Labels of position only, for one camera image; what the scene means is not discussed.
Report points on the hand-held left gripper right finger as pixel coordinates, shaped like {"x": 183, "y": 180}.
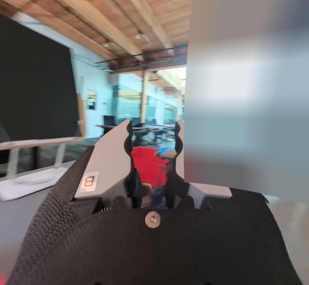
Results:
{"x": 207, "y": 192}

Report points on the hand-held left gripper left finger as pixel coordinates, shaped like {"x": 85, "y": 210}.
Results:
{"x": 106, "y": 159}

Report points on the red plastic bin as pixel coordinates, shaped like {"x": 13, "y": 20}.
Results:
{"x": 144, "y": 166}

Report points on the white door with window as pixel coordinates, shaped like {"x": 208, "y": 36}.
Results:
{"x": 101, "y": 120}

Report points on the black office chair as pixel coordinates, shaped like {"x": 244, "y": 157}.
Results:
{"x": 109, "y": 120}

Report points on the black panel with wooden edge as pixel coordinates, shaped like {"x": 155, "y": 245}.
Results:
{"x": 36, "y": 84}

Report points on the ceiling spot lamp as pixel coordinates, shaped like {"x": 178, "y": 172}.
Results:
{"x": 139, "y": 35}
{"x": 106, "y": 43}

